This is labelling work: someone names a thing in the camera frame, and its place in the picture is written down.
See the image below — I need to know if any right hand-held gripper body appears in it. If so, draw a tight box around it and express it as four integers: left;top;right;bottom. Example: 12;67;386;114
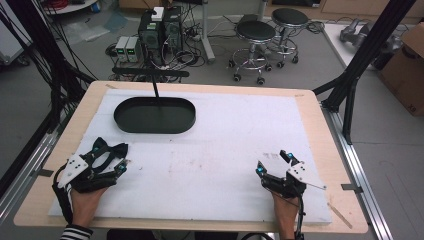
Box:
260;161;328;200

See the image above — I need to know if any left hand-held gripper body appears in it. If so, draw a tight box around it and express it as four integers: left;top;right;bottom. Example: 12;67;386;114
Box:
57;153;118;194

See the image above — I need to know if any person's right hand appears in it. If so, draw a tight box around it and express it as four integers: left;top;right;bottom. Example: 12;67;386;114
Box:
271;191;300;224

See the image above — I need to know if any person's left hand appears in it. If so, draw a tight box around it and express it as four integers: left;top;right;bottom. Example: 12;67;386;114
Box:
70;185;108;228

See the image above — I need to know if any thin wooden stick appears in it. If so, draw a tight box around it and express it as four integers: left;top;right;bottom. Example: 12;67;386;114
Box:
326;201;354;230

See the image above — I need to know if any white foam mat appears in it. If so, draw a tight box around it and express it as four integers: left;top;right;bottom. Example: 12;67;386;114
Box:
48;88;333;225

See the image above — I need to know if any black stand with oval base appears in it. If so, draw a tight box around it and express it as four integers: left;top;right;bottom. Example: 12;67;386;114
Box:
111;67;197;135

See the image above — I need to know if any white power supply unit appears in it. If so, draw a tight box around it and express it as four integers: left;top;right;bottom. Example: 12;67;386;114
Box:
125;36;142;63
114;35;130;63

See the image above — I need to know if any black round stool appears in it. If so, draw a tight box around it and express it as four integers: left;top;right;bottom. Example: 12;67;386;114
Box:
269;7;310;69
228;19;278;86

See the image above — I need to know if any black computer tower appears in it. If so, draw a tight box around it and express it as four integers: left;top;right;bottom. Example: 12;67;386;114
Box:
137;9;165;66
162;5;184;56

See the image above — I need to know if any brown cardboard box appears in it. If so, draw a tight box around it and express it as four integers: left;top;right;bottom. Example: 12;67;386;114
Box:
378;21;424;118

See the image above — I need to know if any grey table leg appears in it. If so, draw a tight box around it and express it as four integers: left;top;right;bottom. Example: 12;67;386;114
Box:
199;0;217;65

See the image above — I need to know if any white box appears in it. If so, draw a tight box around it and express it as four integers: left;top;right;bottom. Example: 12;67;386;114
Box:
150;6;165;23

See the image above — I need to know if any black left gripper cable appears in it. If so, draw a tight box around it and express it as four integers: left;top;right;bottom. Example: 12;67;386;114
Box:
51;164;75;225

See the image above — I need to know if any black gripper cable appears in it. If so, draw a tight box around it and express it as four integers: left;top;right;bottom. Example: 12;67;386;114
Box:
51;164;75;225
294;194;307;240

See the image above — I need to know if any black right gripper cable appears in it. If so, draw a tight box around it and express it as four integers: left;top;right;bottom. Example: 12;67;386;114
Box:
294;194;307;240

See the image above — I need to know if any aluminium rail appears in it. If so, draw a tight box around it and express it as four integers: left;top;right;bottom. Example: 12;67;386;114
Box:
320;101;395;240
0;128;63;225

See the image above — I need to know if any black frame strut with cables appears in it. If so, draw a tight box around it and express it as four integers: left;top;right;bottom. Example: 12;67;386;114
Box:
0;0;98;134

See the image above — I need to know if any tangle of floor cables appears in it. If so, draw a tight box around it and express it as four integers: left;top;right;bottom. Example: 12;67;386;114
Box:
105;6;228;84

